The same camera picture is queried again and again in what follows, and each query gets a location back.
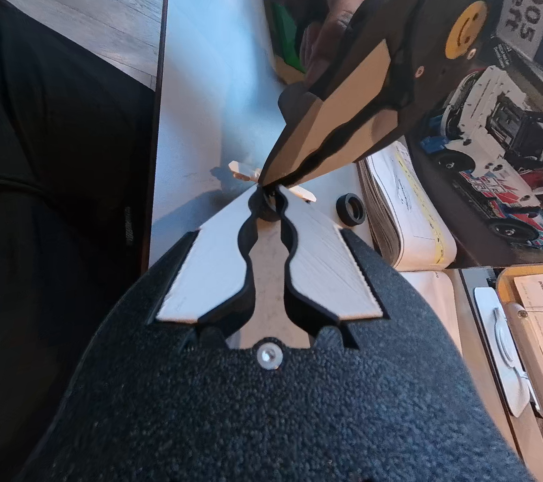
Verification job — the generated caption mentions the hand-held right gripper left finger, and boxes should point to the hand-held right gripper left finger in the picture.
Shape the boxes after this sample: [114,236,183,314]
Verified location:
[156,185,260,339]

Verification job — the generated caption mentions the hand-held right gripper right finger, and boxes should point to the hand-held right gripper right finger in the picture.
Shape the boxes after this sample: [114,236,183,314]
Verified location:
[275,185,383,340]

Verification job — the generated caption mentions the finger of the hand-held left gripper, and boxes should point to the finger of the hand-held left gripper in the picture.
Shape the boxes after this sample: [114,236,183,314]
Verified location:
[265,108,410,190]
[258,40,393,186]

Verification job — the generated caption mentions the white curved toy beam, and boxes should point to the white curved toy beam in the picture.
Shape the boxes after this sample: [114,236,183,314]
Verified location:
[228,160,318,203]

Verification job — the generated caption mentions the grey desk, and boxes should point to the grey desk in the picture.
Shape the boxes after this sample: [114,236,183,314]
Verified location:
[148,0,467,364]

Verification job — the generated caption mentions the black toy tyre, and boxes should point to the black toy tyre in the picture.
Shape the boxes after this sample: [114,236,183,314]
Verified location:
[336,192,366,228]
[259,189,283,223]

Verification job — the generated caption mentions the green plastic bin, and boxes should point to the green plastic bin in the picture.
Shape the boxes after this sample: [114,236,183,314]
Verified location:
[271,2,307,72]

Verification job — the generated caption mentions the thick open instruction booklet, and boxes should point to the thick open instruction booklet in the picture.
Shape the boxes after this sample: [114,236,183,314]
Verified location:
[356,142,463,355]

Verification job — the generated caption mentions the toy race car box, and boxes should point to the toy race car box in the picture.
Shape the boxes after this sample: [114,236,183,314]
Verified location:
[407,36,543,268]

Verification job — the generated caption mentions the white flat device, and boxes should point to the white flat device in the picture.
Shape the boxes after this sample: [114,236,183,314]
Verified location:
[473,287,531,417]

